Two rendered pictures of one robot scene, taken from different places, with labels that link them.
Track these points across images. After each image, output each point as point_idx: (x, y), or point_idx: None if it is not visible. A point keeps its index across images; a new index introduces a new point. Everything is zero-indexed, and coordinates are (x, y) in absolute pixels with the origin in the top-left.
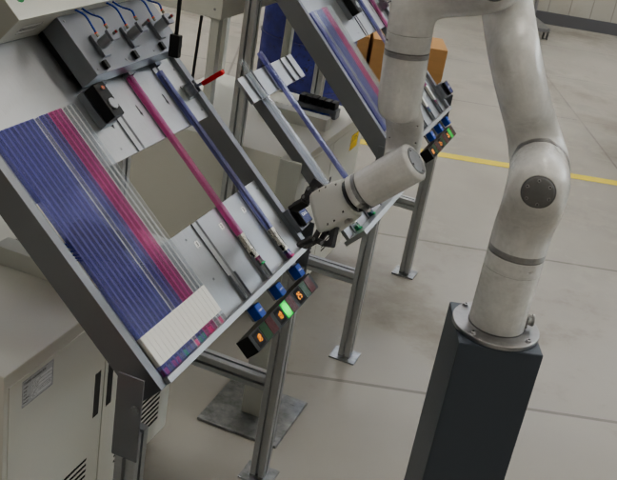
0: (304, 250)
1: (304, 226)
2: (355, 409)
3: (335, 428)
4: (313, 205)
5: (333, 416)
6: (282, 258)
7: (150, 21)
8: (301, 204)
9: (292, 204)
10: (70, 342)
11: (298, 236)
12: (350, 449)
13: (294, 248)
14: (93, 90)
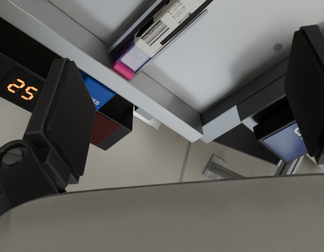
0: (167, 120)
1: (254, 130)
2: (150, 171)
3: (126, 151)
4: (265, 210)
5: (141, 151)
6: (111, 31)
7: None
8: (320, 105)
9: None
10: None
11: (226, 109)
12: (99, 162)
13: (186, 93)
14: None
